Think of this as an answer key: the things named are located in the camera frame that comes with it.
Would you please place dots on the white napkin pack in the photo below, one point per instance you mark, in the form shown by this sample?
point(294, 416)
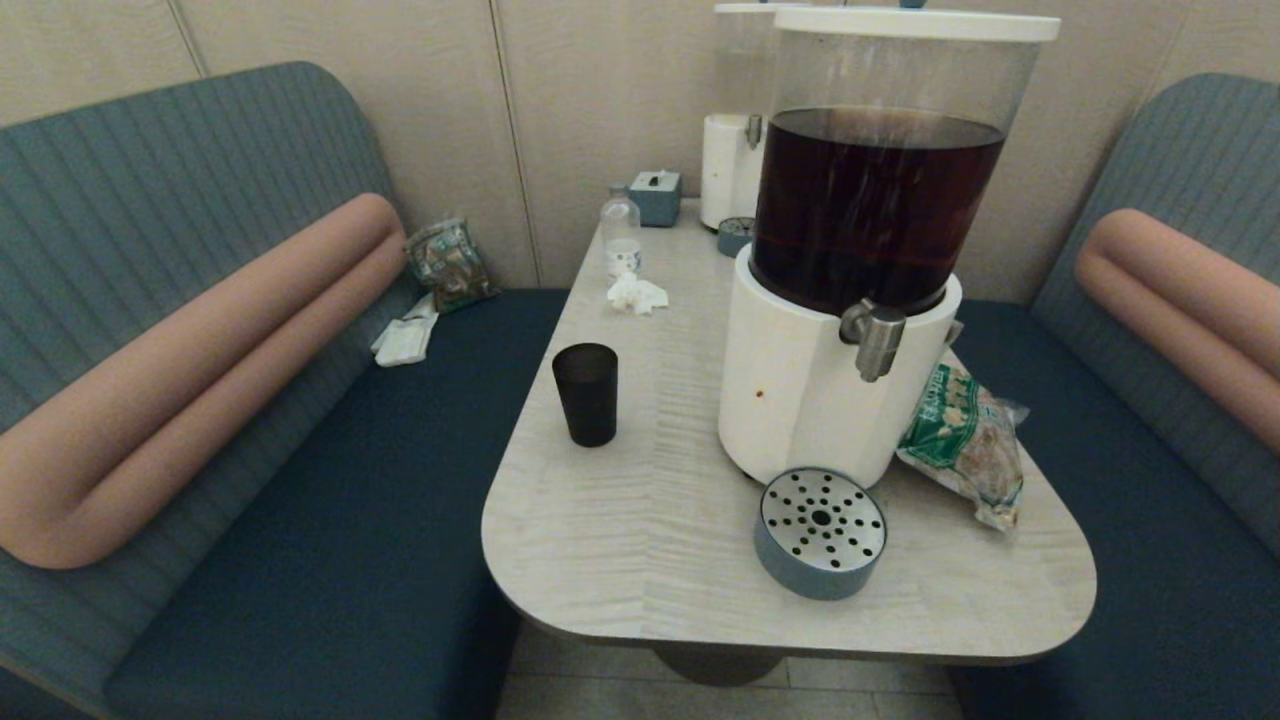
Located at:
point(405, 340)

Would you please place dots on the small round drip tray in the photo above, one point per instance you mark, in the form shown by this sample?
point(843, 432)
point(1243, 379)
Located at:
point(735, 238)

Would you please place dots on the clear plastic bottle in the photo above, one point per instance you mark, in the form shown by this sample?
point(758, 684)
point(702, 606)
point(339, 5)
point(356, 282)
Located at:
point(621, 235)

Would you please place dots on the clear dark snack bag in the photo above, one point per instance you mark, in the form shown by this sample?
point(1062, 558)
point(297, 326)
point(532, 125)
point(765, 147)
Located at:
point(450, 265)

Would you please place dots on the crumpled white tissue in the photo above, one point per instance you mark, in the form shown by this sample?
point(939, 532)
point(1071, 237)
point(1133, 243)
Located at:
point(636, 294)

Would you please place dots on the large dark tea dispenser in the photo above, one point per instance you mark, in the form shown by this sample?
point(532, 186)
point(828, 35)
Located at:
point(800, 400)

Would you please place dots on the round perforated drip tray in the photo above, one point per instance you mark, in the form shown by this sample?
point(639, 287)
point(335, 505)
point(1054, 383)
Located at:
point(820, 530)

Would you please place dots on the pink bolster cushion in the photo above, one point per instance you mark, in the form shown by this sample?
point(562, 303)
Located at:
point(1180, 300)
point(200, 380)

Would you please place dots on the empty white drink dispenser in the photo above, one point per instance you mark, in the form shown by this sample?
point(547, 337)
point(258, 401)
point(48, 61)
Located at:
point(725, 170)

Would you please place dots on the green snack bag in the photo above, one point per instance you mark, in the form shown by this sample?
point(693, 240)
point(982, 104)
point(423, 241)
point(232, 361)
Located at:
point(960, 440)

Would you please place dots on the blue-grey tissue box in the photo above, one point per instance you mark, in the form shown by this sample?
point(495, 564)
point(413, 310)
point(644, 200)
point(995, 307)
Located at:
point(655, 200)

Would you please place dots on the black plastic cup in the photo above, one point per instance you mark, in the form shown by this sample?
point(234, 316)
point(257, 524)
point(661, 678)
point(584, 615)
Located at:
point(586, 400)

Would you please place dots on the small silver dispenser tap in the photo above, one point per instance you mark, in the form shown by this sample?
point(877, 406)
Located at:
point(754, 130)

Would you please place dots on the teal bench sofa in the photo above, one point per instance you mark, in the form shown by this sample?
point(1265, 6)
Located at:
point(350, 520)
point(1180, 600)

